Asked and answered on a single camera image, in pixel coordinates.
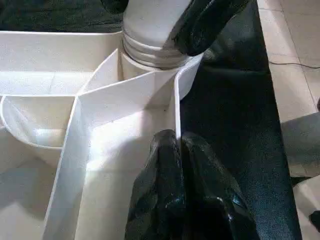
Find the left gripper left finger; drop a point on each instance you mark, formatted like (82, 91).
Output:
(157, 195)

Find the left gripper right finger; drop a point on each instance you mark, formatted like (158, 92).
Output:
(215, 200)

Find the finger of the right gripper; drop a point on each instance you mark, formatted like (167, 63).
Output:
(205, 25)
(115, 5)

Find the white plastic table leg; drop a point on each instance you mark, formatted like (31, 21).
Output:
(147, 25)

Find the white plastic table top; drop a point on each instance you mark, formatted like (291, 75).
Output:
(75, 125)

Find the black work mat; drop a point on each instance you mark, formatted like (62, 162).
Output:
(230, 130)

